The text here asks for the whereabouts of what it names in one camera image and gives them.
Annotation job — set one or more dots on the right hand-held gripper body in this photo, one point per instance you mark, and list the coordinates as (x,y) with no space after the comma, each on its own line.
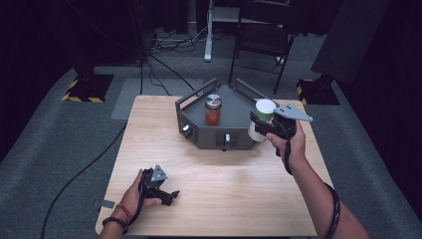
(285,127)

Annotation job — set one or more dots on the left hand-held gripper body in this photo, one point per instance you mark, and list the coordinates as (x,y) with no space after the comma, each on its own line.
(151,186)

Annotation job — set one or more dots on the white bottle with green band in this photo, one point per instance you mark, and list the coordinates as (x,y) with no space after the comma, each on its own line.
(264,108)

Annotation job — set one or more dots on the glass jar with silver lid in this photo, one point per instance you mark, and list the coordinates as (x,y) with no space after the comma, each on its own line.
(213,114)

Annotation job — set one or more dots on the person's right hand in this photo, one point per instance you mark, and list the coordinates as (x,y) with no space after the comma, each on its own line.
(297,146)

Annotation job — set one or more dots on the person's left hand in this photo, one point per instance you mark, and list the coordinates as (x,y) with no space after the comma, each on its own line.
(132,199)

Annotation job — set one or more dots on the black base with yellow stripes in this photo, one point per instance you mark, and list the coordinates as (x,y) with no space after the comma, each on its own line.
(318,93)
(89,88)

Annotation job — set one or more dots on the grey tape piece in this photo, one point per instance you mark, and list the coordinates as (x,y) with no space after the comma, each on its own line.
(106,203)

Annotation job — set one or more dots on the black folding chair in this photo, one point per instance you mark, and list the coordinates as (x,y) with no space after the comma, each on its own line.
(263,38)

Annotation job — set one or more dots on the grey floor mat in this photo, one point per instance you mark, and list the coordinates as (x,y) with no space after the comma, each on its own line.
(132,99)

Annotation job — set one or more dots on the white desk leg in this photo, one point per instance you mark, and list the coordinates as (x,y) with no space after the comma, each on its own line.
(209,36)

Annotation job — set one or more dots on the dark grey panel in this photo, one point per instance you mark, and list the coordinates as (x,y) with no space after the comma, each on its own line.
(348,40)

